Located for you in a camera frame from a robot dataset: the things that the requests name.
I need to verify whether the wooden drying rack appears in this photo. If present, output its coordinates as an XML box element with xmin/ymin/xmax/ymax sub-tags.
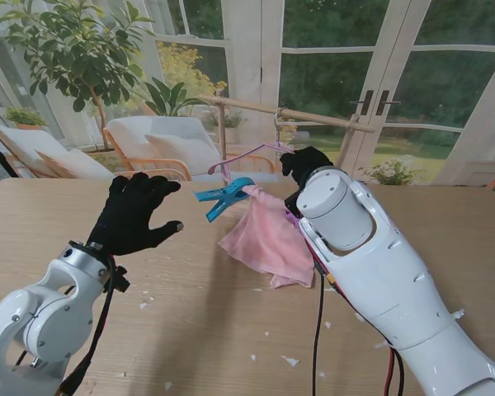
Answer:
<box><xmin>197</xmin><ymin>93</ymin><xmax>376</xmax><ymax>186</ymax></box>

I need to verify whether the printed garden window backdrop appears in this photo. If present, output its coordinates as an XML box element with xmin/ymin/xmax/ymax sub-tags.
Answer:
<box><xmin>0</xmin><ymin>0</ymin><xmax>495</xmax><ymax>195</ymax></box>

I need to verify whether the blue clothes peg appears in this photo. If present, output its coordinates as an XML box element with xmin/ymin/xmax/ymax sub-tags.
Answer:
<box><xmin>193</xmin><ymin>176</ymin><xmax>257</xmax><ymax>224</ymax></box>

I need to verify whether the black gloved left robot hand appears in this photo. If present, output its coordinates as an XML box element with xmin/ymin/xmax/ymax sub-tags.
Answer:
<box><xmin>86</xmin><ymin>172</ymin><xmax>185</xmax><ymax>257</ymax></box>

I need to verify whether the pink square towel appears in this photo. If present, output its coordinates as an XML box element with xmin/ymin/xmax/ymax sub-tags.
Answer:
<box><xmin>217</xmin><ymin>183</ymin><xmax>317</xmax><ymax>290</ymax></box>

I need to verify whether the black red right arm cable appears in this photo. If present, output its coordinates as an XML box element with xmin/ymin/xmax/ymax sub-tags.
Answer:
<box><xmin>304</xmin><ymin>243</ymin><xmax>406</xmax><ymax>396</ymax></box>

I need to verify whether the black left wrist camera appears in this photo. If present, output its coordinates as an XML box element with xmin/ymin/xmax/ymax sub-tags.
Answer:
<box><xmin>106</xmin><ymin>266</ymin><xmax>132</xmax><ymax>294</ymax></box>

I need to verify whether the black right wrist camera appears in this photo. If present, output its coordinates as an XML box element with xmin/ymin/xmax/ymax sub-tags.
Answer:
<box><xmin>283</xmin><ymin>190</ymin><xmax>303</xmax><ymax>219</ymax></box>

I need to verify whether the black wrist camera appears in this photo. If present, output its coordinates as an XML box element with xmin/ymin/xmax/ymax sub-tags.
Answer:
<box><xmin>106</xmin><ymin>266</ymin><xmax>132</xmax><ymax>294</ymax></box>
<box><xmin>283</xmin><ymin>190</ymin><xmax>303</xmax><ymax>219</ymax></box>

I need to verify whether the lilac plastic clothes hanger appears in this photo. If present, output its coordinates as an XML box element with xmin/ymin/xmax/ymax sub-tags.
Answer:
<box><xmin>207</xmin><ymin>107</ymin><xmax>298</xmax><ymax>186</ymax></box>

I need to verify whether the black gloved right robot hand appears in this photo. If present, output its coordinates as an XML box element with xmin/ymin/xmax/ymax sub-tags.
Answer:
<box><xmin>279</xmin><ymin>146</ymin><xmax>335</xmax><ymax>189</ymax></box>

